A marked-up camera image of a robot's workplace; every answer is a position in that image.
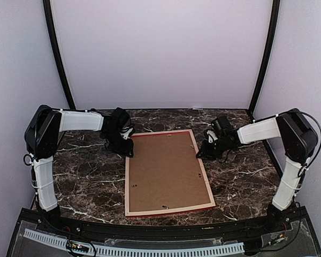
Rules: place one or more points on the wooden picture frame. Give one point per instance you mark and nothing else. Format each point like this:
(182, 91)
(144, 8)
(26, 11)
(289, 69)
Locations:
(208, 198)

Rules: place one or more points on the black corner post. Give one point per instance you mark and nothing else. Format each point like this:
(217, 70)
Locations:
(56, 54)
(266, 56)

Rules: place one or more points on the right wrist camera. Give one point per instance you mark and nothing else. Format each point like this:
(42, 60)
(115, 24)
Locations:
(221, 126)

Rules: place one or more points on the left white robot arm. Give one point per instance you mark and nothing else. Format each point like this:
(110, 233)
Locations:
(42, 139)

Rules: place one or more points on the brown backing board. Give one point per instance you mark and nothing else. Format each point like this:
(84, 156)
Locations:
(166, 171)

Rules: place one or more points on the black front rail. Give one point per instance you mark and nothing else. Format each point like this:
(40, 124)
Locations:
(239, 230)

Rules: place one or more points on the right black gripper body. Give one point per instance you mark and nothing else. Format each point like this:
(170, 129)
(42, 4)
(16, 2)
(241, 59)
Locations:
(221, 147)

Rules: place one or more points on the white slotted cable duct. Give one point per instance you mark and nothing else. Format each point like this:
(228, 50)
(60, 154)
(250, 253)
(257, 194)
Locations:
(120, 247)

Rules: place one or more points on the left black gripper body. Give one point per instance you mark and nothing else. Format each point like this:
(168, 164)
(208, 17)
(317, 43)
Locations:
(114, 140)

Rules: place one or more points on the left black corner post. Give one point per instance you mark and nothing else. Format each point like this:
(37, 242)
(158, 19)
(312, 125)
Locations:
(56, 54)

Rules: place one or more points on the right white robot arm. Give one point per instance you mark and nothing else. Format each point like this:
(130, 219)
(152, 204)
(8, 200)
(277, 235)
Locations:
(301, 142)

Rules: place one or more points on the right black corner post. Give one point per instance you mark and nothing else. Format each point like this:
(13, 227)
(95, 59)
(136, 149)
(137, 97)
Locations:
(266, 56)

